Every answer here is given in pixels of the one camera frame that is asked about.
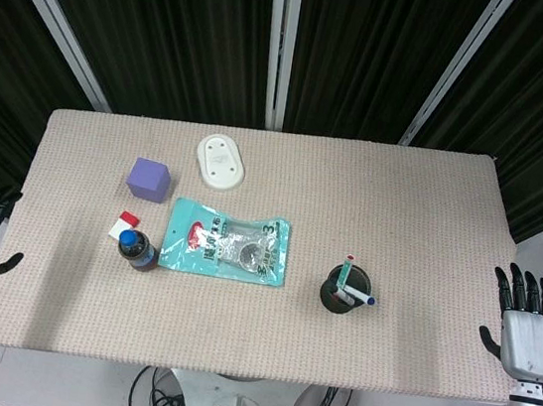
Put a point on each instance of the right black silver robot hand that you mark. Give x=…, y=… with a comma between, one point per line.
x=530, y=347

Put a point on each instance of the dark curtain panel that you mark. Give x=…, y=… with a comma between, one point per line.
x=174, y=30
x=371, y=56
x=0, y=92
x=540, y=98

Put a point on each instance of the white marker with blue cap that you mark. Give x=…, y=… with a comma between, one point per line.
x=360, y=296

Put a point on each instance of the green label marker red cap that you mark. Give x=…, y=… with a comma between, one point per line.
x=345, y=272

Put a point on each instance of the white oval plastic dish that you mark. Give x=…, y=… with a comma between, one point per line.
x=221, y=161

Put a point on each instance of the red and white block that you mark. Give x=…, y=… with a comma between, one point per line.
x=123, y=224

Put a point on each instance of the purple foam cube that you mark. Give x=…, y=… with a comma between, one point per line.
x=148, y=181

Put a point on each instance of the black mesh pen holder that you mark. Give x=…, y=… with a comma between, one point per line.
x=335, y=305

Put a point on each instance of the beige woven table mat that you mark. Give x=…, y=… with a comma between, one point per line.
x=255, y=326

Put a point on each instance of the teal cleaning cloth package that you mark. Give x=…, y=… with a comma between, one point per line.
x=225, y=247

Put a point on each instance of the cola bottle with blue cap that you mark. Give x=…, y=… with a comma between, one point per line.
x=135, y=250

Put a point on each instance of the white metal frame post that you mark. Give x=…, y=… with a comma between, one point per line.
x=280, y=49
x=59, y=30
x=457, y=67

